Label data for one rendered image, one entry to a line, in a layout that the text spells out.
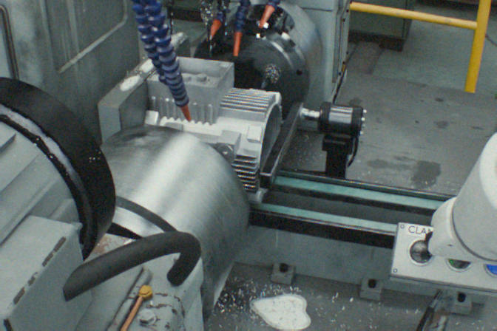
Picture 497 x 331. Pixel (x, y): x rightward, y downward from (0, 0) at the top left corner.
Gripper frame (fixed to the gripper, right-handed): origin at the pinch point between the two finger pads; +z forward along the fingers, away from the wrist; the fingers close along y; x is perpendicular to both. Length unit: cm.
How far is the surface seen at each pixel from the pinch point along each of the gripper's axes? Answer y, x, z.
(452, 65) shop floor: -23, -186, 281
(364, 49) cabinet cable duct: 37, -188, 279
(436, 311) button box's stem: 0.7, 6.2, 11.9
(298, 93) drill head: 31, -35, 36
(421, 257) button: 4.8, 0.9, 2.0
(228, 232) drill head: 29.2, 2.3, -0.1
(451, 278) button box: 0.6, 2.8, 2.8
